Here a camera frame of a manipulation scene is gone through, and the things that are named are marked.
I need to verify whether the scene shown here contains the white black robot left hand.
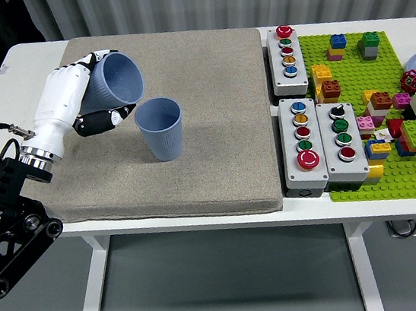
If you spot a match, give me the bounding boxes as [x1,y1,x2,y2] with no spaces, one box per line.
[13,46,142,164]

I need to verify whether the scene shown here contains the blue ribbed plastic cup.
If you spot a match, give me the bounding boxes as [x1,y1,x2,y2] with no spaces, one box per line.
[132,94,189,166]
[71,48,148,116]

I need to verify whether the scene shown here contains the grey-brown fabric mat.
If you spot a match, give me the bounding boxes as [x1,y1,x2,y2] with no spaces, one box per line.
[0,13,286,246]

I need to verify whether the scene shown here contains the white table leg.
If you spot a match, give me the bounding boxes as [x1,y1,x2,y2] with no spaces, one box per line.
[67,232,120,311]
[341,217,386,311]

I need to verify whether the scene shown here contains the grey five-button box, small red stop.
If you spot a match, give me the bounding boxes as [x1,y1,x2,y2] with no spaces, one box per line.
[262,22,311,99]

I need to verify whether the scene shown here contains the grey five-button box, large red stop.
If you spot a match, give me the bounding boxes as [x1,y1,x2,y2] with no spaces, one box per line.
[272,94,332,202]

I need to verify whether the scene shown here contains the large yellow toy block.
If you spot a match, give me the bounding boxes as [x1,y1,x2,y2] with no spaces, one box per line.
[310,62,336,104]

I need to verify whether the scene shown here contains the brown toy block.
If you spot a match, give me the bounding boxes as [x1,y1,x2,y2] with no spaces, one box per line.
[319,78,344,105]
[369,89,395,113]

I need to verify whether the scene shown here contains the blue yellow pink block stack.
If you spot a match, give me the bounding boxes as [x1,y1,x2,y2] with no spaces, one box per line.
[324,33,350,63]

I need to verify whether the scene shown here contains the green studded baseplate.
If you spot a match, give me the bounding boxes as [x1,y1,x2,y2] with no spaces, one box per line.
[297,19,416,214]

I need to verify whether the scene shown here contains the small yellow toy block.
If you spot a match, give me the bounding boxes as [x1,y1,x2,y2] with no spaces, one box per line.
[360,88,380,106]

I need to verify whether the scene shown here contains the pink toy block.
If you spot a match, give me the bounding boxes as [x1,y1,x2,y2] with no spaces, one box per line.
[355,114,378,141]

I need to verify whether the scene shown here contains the green grey block stack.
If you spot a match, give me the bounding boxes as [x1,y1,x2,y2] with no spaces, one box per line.
[354,30,384,62]

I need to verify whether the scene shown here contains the pale pink white block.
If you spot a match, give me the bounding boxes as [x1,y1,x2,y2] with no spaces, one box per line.
[365,101,389,128]

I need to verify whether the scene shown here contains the blue yellow toy block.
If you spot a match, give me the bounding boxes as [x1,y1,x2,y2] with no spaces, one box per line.
[363,137,394,162]

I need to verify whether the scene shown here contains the red toy block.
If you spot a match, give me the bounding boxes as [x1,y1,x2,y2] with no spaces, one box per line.
[385,116,408,140]

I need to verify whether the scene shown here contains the magenta toy block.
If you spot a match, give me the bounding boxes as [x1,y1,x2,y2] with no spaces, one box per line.
[391,91,414,111]

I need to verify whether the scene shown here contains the red valve handwheel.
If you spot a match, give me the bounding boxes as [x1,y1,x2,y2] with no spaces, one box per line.
[398,69,416,94]

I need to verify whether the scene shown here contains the green toy block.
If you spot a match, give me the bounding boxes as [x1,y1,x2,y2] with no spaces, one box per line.
[398,118,416,156]

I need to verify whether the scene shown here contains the grey box with selector switch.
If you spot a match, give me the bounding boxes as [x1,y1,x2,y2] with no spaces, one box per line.
[314,97,372,189]

